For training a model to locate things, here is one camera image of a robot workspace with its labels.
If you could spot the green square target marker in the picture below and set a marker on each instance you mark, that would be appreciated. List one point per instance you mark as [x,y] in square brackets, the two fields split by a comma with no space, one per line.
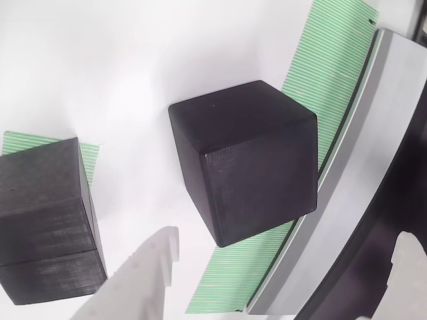
[90,156]

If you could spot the green tape strip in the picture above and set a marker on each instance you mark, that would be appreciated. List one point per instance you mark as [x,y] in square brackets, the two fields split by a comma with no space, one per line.
[320,66]

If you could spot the black cube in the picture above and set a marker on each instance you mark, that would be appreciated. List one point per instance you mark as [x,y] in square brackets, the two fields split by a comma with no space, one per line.
[40,200]
[240,150]

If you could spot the white table cover sheet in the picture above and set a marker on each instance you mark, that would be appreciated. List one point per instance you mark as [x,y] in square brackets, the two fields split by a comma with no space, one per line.
[100,66]

